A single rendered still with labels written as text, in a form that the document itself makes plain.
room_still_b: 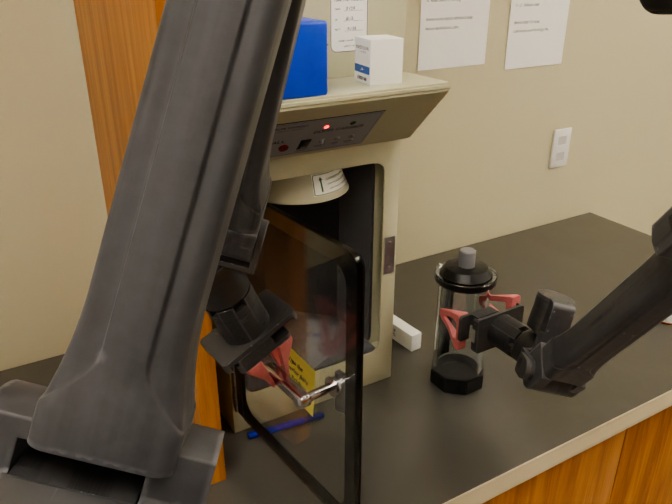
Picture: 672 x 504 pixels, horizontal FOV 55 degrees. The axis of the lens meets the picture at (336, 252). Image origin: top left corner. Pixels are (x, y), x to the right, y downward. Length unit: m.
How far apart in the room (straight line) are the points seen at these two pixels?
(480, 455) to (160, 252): 0.90
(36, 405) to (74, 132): 1.03
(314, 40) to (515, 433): 0.72
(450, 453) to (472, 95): 0.96
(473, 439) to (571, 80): 1.17
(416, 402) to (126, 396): 0.95
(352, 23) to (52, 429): 0.78
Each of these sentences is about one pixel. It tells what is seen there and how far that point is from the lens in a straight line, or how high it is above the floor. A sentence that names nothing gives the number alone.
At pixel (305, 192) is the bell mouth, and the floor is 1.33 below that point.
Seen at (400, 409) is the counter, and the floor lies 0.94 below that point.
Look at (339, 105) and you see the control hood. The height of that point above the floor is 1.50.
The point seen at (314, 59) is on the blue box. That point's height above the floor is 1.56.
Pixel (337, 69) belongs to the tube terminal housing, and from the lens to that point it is 0.97.
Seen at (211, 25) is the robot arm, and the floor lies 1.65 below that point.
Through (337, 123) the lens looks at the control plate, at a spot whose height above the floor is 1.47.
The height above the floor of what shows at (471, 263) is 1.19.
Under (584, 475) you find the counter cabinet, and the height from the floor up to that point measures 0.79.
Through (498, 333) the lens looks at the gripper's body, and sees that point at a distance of 1.09.
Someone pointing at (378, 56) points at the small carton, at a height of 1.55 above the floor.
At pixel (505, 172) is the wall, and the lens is 1.89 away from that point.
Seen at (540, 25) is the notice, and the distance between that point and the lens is 1.86.
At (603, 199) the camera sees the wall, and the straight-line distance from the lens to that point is 2.27.
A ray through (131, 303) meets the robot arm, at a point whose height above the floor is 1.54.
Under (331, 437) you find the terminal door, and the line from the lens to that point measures 0.85.
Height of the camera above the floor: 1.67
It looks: 25 degrees down
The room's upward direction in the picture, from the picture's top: straight up
